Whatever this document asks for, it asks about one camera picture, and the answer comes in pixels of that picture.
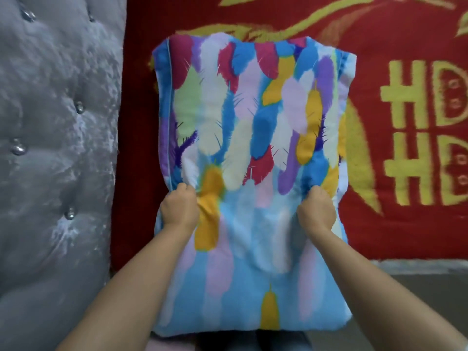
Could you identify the person's right hand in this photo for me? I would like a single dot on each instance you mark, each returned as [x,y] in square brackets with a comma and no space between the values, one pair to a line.
[316,211]

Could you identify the person's left hand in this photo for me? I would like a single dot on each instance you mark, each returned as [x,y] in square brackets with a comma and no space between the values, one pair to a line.
[179,210]

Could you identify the person's right fingers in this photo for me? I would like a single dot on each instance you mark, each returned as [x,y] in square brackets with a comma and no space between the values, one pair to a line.
[315,192]

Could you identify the person's left fingers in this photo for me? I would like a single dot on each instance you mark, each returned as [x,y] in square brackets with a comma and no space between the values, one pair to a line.
[186,190]

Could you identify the colourful feather print pillow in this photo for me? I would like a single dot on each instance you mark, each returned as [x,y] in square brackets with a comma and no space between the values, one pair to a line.
[252,171]

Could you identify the person's right forearm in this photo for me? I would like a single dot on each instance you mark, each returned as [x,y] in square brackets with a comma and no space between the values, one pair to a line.
[373,292]

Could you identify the person's left forearm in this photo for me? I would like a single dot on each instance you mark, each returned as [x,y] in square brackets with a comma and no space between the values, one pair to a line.
[135,288]

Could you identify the red blanket with yellow pattern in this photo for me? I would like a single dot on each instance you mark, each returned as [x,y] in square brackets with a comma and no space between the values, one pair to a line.
[402,142]

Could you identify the grey tufted velvet headboard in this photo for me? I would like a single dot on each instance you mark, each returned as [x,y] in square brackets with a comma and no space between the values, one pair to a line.
[55,160]

